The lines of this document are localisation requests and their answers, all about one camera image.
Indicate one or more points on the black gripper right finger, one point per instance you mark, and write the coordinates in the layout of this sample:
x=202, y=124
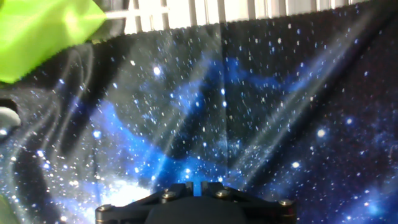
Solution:
x=264, y=208

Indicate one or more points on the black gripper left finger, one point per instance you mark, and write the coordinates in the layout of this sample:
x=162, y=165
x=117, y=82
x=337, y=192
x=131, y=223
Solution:
x=130, y=207

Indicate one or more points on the galaxy print cloth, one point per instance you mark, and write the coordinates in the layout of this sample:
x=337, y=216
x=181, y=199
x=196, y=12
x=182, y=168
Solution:
x=248, y=109

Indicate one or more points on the bright green object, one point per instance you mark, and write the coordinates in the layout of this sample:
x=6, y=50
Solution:
x=40, y=31

